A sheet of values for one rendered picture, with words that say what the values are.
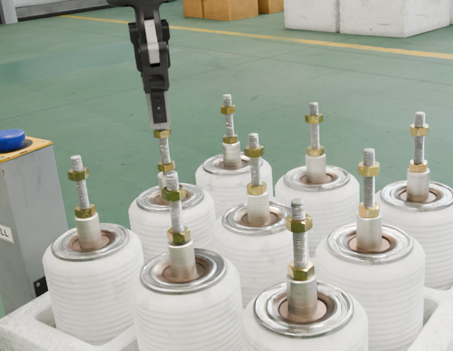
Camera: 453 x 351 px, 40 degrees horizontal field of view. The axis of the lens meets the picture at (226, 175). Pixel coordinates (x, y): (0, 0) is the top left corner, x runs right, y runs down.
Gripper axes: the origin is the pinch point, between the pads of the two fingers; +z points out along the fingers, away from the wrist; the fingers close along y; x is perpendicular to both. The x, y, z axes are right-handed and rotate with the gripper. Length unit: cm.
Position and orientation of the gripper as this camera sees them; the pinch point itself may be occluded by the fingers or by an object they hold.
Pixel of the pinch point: (158, 108)
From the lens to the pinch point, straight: 66.5
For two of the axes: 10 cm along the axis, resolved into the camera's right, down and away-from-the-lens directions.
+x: 9.8, -1.3, 1.3
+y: 1.7, 3.4, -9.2
